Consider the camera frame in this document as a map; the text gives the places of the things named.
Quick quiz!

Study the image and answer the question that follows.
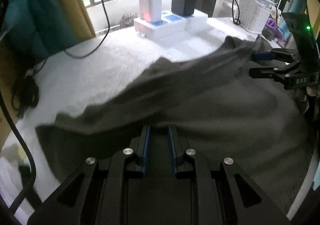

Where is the black thick cable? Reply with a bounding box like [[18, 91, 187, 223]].
[[0, 89, 37, 215]]

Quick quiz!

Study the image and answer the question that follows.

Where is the white perforated basket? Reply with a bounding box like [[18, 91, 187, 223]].
[[238, 0, 273, 34]]

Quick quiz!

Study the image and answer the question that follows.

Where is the black coiled cable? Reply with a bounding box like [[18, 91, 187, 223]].
[[11, 74, 41, 119]]

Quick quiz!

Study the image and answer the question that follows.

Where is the dark grey t-shirt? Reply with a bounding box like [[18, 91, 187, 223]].
[[36, 37, 316, 212]]

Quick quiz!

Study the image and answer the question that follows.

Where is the white charger plug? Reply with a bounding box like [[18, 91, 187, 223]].
[[139, 0, 162, 23]]

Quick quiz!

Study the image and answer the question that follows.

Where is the black charger plug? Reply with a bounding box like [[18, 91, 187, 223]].
[[171, 0, 196, 17]]

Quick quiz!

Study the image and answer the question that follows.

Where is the white power strip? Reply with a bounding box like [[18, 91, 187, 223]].
[[134, 10, 209, 40]]

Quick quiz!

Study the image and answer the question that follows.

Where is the purple plush toy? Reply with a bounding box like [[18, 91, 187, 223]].
[[265, 18, 285, 41]]

